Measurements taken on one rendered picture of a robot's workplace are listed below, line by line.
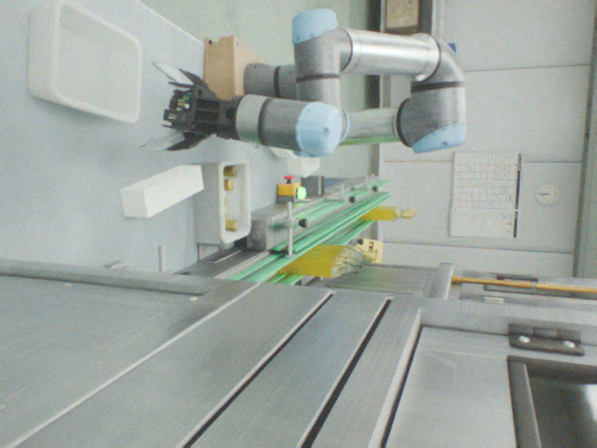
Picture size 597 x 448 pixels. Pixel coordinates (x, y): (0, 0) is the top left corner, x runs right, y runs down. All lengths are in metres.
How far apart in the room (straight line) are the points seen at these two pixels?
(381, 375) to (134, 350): 0.20
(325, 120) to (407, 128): 0.46
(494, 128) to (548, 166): 0.85
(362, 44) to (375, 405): 0.69
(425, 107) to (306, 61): 0.38
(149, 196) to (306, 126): 0.50
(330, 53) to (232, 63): 0.62
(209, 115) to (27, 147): 0.33
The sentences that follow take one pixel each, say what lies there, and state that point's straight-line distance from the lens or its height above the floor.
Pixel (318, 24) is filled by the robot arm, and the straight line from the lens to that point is 0.86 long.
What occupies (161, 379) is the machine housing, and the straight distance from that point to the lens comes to 0.39.
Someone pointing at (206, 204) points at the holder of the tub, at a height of 0.79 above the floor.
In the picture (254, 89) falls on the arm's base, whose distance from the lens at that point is 1.46.
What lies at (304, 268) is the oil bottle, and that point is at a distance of 1.58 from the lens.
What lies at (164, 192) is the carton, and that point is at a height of 0.81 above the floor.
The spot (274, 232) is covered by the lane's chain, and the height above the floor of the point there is 0.88.
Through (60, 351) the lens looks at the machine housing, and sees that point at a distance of 0.50.
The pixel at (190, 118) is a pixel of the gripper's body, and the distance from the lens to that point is 0.81.
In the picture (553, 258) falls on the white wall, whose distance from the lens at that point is 7.59.
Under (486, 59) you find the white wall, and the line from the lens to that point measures 7.43.
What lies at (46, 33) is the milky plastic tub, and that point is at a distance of 0.99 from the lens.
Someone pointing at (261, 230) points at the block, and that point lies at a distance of 1.53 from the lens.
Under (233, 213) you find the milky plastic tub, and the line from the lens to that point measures 1.52.
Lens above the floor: 1.48
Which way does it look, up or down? 20 degrees down
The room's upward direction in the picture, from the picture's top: 93 degrees clockwise
